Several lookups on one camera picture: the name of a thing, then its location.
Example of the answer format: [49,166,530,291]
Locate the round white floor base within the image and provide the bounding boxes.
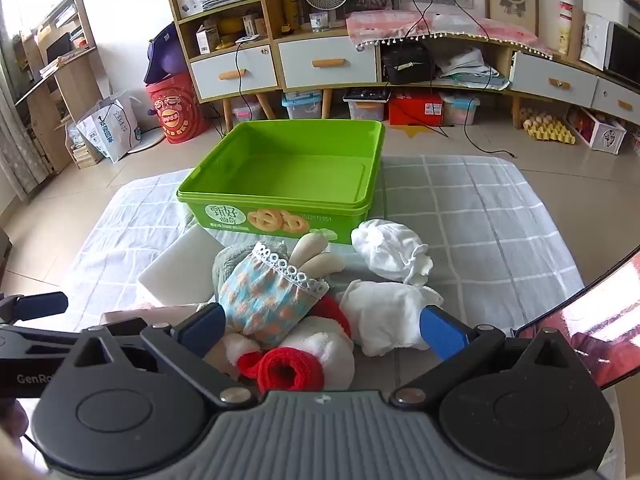
[125,127,168,153]

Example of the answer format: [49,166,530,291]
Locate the red cardboard box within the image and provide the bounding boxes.
[387,91,445,127]

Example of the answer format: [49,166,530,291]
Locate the clear storage box pink contents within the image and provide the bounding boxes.
[227,95,263,123]

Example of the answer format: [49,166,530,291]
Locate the black-framed tablet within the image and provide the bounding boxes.
[515,247,640,391]

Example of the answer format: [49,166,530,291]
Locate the white microwave oven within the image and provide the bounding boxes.
[602,22,640,88]

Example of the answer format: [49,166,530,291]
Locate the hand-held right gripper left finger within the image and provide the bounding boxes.
[55,302,261,408]

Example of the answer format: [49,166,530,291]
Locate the white foam block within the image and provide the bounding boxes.
[137,222,226,306]

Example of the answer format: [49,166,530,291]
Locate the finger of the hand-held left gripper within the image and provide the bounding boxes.
[0,291,69,326]
[0,327,82,361]

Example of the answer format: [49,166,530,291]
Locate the yellow bottle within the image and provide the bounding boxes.
[281,0,302,31]

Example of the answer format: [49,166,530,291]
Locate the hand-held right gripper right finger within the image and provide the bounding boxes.
[390,305,586,408]

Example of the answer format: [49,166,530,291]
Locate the white bottle red cap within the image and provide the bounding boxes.
[556,0,576,57]

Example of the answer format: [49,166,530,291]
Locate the red printed bucket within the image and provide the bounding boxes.
[145,71,207,145]

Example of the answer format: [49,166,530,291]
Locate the white drawer wooden handle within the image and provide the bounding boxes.
[277,35,378,90]
[510,52,598,107]
[590,77,640,126]
[190,46,278,103]

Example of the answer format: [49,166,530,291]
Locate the pink tasselled cloth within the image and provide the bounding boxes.
[346,10,556,60]

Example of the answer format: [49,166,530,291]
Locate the clear storage box black lid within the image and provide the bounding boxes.
[342,89,392,122]

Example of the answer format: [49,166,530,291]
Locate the small white carton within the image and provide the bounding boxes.
[196,25,221,55]

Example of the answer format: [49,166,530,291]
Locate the wooden bookshelf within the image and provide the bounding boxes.
[10,0,108,176]

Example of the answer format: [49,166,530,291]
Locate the white red open carton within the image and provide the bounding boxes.
[567,107,628,156]

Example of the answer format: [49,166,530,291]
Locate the clear storage box blue lid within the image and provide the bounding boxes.
[281,91,326,121]

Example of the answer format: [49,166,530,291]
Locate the white paper bag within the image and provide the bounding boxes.
[75,91,143,163]

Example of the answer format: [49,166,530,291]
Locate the long wooden cabinet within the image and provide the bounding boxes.
[164,0,640,133]

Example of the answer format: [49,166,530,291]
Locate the yellow egg tray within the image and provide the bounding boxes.
[520,107,578,146]

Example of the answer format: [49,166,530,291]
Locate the green plastic box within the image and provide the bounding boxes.
[176,120,387,246]

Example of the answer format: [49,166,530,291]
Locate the black bag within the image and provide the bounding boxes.
[381,42,438,86]

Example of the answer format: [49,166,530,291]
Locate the pastel storage box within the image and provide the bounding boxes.
[442,92,482,126]

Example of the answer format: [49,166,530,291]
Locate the white box on microwave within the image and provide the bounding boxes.
[582,0,640,28]

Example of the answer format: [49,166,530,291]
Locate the pile of folded papers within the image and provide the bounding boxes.
[435,47,511,92]

